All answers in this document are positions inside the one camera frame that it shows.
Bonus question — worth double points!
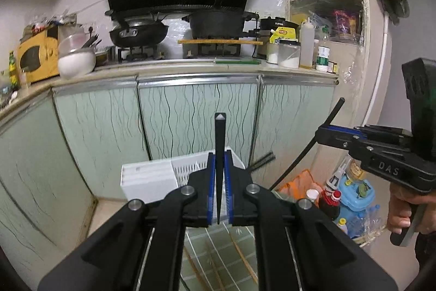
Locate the black chopstick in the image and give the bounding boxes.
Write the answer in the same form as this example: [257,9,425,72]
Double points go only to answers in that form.
[215,112,226,224]
[247,151,276,173]
[269,97,345,191]

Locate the person right hand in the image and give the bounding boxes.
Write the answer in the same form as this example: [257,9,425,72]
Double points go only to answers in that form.
[386,183,436,234]

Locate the orange plastic bag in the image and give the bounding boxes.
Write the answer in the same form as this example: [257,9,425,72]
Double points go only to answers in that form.
[276,169,323,202]

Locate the blue plastic toy container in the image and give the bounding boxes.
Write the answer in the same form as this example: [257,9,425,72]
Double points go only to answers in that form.
[338,174,376,212]

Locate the white utensil holder rack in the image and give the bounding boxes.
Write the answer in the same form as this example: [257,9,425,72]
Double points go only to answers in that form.
[120,147,246,223]

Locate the green checkered tablecloth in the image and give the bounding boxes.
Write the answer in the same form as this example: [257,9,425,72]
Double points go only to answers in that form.
[179,221,259,290]

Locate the dark soy sauce bottle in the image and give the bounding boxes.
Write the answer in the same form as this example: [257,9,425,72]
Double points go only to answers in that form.
[319,190,341,220]

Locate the green label bottle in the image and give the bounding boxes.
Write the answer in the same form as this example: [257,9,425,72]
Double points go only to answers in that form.
[316,46,330,72]

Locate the white lidded jar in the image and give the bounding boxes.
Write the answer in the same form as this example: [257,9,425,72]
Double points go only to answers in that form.
[278,39,301,69]

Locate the white squeeze bottle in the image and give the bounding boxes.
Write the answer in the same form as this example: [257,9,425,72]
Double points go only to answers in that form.
[299,17,315,69]

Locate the wooden cutting board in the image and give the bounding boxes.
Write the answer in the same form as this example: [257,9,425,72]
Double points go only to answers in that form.
[177,39,263,46]

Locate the black cooking pot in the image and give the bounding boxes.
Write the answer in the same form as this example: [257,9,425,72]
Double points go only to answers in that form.
[182,10,259,40]

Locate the black frying pan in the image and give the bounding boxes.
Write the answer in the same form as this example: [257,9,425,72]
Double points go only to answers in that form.
[105,10,168,48]

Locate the white bowl on counter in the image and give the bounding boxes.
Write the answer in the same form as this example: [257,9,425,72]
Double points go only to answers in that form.
[58,48,96,79]

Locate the yellow appliance on counter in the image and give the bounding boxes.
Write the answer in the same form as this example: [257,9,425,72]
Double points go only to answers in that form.
[18,26,59,83]

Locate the green glass bottle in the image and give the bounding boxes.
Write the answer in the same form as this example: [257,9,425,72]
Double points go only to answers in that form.
[9,51,19,91]

